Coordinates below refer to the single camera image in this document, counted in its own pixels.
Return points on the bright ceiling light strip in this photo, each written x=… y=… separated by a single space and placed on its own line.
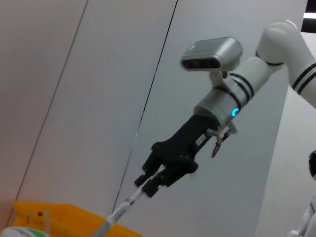
x=309 y=15

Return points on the clear water bottle green label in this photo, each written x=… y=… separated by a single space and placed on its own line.
x=14 y=233

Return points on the clear right gripper port connector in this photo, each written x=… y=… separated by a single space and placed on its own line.
x=217 y=133

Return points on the silver white ballpoint pen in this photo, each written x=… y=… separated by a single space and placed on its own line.
x=128 y=201

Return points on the white idle humanoid robot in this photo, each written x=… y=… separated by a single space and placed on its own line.
x=311 y=214

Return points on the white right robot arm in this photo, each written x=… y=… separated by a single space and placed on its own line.
x=247 y=79

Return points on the yellow plastic storage bin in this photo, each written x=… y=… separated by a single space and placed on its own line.
x=66 y=217

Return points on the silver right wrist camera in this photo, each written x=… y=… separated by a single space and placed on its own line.
x=212 y=54

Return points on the clear plastic ruler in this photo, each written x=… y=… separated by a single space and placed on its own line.
x=47 y=222

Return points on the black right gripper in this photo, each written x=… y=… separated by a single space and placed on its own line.
x=187 y=138

